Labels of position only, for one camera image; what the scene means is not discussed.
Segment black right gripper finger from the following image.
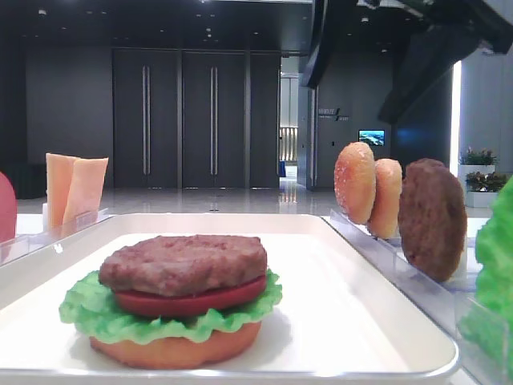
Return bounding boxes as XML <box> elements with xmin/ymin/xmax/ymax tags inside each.
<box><xmin>301</xmin><ymin>0</ymin><xmax>341</xmax><ymax>89</ymax></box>

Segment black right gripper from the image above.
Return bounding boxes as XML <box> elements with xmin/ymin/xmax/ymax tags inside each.
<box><xmin>324</xmin><ymin>1</ymin><xmax>512</xmax><ymax>124</ymax></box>

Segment dark brown meat patty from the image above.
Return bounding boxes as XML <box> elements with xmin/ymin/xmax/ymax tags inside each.
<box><xmin>398</xmin><ymin>158</ymin><xmax>467</xmax><ymax>282</ymax></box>

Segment green lettuce leaf in rack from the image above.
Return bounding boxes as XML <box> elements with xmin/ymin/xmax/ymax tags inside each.
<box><xmin>460</xmin><ymin>180</ymin><xmax>512</xmax><ymax>377</ymax></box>

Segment orange cheese slice inner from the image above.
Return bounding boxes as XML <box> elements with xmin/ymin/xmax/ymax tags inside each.
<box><xmin>63</xmin><ymin>158</ymin><xmax>109</xmax><ymax>224</ymax></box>

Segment orange cheese slice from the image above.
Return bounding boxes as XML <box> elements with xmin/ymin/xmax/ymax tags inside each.
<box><xmin>63</xmin><ymin>158</ymin><xmax>109</xmax><ymax>224</ymax></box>
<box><xmin>46</xmin><ymin>153</ymin><xmax>78</xmax><ymax>229</ymax></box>

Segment orange cheese slice outer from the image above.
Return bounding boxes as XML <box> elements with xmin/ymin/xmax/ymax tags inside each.
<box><xmin>46</xmin><ymin>153</ymin><xmax>78</xmax><ymax>229</ymax></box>

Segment red tomato slice on tray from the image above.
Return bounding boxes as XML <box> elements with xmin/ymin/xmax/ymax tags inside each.
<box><xmin>113</xmin><ymin>276</ymin><xmax>267</xmax><ymax>318</ymax></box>

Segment red tomato slice in rack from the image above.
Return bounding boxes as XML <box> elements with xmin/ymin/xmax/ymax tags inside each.
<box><xmin>0</xmin><ymin>172</ymin><xmax>17</xmax><ymax>243</ymax></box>

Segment green lettuce leaf on tray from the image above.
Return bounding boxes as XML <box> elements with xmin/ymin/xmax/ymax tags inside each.
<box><xmin>59</xmin><ymin>269</ymin><xmax>282</xmax><ymax>345</ymax></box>

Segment potted flowers in planter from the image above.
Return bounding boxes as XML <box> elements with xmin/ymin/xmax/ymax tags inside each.
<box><xmin>458</xmin><ymin>147</ymin><xmax>509</xmax><ymax>209</ymax></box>

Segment sesame bun top slice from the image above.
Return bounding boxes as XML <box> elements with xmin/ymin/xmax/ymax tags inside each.
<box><xmin>333</xmin><ymin>142</ymin><xmax>376</xmax><ymax>225</ymax></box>

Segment plain orange bun slice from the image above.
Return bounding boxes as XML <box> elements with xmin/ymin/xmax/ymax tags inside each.
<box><xmin>366</xmin><ymin>159</ymin><xmax>402</xmax><ymax>239</ymax></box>

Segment dark double door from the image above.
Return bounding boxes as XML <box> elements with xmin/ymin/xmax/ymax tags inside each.
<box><xmin>113</xmin><ymin>50</ymin><xmax>281</xmax><ymax>188</ymax></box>

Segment clear acrylic rack right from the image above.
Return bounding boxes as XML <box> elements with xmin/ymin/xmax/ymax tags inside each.
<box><xmin>326</xmin><ymin>210</ymin><xmax>512</xmax><ymax>384</ymax></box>

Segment clear acrylic rack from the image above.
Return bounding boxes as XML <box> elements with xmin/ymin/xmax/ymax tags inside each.
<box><xmin>1</xmin><ymin>209</ymin><xmax>111</xmax><ymax>265</ymax></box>
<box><xmin>326</xmin><ymin>210</ymin><xmax>512</xmax><ymax>384</ymax></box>

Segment white rectangular metal tray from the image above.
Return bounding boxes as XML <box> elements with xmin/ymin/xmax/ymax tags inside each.
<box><xmin>1</xmin><ymin>213</ymin><xmax>460</xmax><ymax>384</ymax></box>

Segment bottom bun slice on tray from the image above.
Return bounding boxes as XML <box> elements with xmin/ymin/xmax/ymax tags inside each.
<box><xmin>89</xmin><ymin>322</ymin><xmax>261</xmax><ymax>370</ymax></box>

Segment clear acrylic rack left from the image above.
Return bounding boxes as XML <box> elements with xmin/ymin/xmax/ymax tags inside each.
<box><xmin>1</xmin><ymin>209</ymin><xmax>111</xmax><ymax>265</ymax></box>

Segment small wall screen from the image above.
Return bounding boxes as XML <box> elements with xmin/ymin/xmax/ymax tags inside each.
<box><xmin>358</xmin><ymin>130</ymin><xmax>385</xmax><ymax>147</ymax></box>

